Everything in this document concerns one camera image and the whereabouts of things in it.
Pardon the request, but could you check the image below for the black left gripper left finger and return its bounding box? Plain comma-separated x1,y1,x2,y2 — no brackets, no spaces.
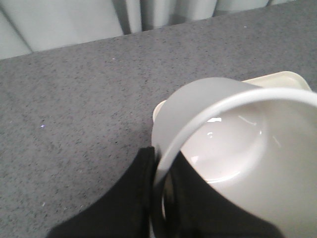
47,147,155,238

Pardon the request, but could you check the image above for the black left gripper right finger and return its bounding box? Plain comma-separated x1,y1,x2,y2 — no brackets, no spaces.
151,151,280,238

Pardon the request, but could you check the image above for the white smiley mug black handle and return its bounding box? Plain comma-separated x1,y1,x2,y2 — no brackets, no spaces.
152,79,317,238

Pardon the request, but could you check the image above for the cream rectangular plastic tray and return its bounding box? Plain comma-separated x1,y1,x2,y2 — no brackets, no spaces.
153,71,317,129

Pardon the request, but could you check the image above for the pale grey pleated curtain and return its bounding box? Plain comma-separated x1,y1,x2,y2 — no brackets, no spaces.
0,0,298,60

